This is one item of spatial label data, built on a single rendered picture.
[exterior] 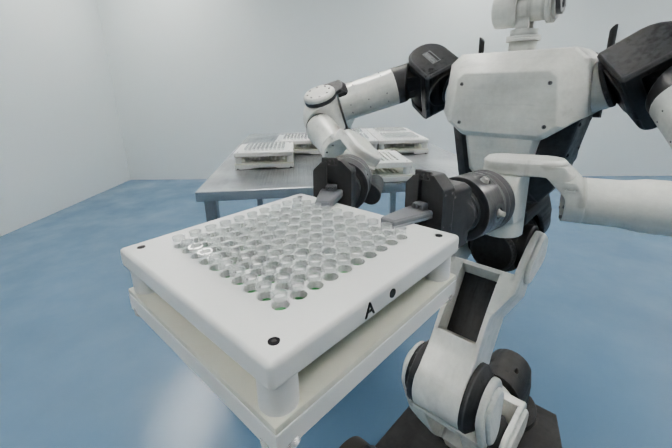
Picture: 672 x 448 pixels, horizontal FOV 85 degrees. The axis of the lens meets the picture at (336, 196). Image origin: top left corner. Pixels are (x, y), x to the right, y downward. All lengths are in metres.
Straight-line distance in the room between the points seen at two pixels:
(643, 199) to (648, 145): 5.44
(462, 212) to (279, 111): 4.42
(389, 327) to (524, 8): 0.69
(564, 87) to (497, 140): 0.15
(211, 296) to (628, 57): 0.74
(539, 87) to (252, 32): 4.34
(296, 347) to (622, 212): 0.47
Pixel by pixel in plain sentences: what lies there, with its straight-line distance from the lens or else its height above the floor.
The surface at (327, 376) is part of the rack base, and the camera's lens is 0.29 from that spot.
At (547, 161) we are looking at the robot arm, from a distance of 0.58.
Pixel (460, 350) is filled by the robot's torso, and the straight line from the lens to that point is 0.86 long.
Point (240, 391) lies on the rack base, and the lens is 0.29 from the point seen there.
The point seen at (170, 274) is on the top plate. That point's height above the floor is 1.05.
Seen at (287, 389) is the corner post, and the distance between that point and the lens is 0.26.
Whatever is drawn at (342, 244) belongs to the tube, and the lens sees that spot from 0.34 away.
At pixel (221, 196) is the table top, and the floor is 0.85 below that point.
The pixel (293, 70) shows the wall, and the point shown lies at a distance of 4.78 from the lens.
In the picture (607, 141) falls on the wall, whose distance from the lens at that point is 5.74.
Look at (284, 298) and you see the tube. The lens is 0.27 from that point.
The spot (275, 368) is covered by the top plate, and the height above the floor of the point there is 1.05.
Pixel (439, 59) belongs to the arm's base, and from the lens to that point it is 0.94.
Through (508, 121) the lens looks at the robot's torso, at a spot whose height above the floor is 1.13.
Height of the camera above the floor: 1.21
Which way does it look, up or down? 17 degrees down
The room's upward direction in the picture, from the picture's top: 1 degrees counter-clockwise
